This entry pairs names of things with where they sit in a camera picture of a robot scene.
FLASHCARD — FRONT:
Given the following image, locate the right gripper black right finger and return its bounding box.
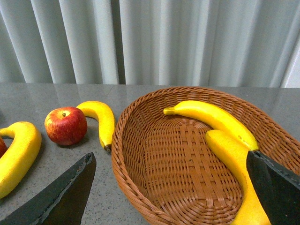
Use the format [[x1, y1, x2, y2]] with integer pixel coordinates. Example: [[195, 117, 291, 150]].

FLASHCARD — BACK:
[[246, 150, 300, 225]]

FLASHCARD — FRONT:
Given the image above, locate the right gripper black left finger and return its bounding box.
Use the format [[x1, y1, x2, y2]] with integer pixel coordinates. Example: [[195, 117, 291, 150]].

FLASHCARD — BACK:
[[0, 152, 97, 225]]

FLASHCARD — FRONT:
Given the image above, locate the yellow banana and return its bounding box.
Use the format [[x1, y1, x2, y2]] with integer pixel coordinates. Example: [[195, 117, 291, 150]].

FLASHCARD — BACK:
[[205, 129, 270, 225], [77, 101, 115, 152], [0, 121, 42, 198], [163, 100, 258, 150]]

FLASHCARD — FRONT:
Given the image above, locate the red yellow apple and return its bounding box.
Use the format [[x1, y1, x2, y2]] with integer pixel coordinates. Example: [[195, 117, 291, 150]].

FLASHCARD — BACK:
[[44, 106, 88, 146]]

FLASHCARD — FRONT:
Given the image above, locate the red apple at edge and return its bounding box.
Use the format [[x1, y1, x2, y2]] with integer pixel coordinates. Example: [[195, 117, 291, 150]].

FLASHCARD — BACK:
[[0, 137, 8, 158]]

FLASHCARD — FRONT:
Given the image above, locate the yellow banana lying in basket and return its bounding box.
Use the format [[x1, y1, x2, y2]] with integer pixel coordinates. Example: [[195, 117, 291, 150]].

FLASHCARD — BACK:
[[163, 100, 258, 150]]

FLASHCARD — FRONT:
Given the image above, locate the yellow banana beside basket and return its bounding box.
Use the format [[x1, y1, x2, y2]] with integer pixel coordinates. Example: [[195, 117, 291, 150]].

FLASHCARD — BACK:
[[77, 101, 115, 152]]

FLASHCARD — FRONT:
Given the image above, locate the brown wicker basket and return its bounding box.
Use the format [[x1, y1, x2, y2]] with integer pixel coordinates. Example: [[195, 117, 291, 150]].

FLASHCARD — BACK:
[[112, 87, 300, 225]]

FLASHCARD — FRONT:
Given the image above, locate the grey pleated curtain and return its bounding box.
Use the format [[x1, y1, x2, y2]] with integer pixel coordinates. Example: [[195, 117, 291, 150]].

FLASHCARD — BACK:
[[0, 0, 300, 88]]

